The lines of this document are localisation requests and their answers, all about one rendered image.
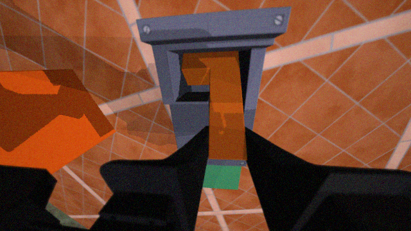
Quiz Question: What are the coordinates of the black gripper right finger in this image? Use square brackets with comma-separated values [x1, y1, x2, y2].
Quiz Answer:
[245, 127, 411, 231]

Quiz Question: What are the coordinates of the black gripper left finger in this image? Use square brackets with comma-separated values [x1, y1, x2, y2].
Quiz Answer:
[99, 126, 209, 231]

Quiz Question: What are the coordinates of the orange l-shaped part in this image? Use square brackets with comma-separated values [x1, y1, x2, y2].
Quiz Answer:
[181, 51, 247, 160]

